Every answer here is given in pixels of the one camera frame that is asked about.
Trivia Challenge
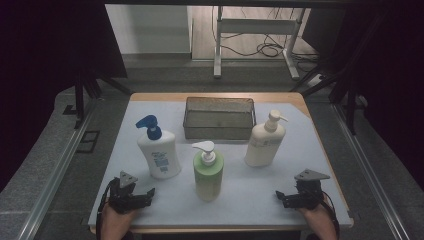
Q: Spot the wooden table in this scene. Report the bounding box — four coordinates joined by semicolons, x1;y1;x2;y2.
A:
88;92;352;235

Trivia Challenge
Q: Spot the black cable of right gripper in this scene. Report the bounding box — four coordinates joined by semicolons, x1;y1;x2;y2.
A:
320;191;342;240

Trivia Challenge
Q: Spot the white cabinet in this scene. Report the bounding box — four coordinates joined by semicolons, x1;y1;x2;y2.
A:
104;3;193;55

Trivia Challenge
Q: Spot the white desk frame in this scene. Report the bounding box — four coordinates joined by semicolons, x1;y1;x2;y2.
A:
213;5;306;81

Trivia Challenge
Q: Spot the tangle of black floor cables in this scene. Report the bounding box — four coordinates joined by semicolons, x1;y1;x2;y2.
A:
219;6;322;73

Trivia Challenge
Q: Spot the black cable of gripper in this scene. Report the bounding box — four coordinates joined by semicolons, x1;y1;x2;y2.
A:
320;191;342;240
95;184;113;240

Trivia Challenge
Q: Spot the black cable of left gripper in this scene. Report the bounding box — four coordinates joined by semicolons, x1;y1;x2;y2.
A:
95;184;113;240

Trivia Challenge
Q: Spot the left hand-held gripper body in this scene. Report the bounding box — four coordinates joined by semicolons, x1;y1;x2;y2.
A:
107;170;139;215

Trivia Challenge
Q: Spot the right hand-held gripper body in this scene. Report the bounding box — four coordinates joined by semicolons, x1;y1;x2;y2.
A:
294;169;331;211

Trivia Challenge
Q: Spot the cream ribbed pump bottle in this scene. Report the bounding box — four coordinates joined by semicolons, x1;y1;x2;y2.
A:
243;109;289;168

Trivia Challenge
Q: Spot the black curtain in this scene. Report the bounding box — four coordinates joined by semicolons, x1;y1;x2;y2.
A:
301;0;424;192
0;0;128;194

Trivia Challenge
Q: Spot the green bottle with white pump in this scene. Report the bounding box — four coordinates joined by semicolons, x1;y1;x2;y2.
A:
191;140;225;203

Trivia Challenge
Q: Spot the aluminium rail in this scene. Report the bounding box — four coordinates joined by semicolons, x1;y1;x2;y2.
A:
15;96;98;240
330;103;412;240

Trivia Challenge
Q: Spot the white bottle with blue pump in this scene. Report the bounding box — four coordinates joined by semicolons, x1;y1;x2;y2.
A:
135;114;183;180

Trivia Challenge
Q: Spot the white power strip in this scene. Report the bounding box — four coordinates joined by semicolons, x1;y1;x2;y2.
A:
305;74;326;89

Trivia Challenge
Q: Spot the black metal stand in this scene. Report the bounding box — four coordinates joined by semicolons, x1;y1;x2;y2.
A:
62;70;135;130
289;61;368;136

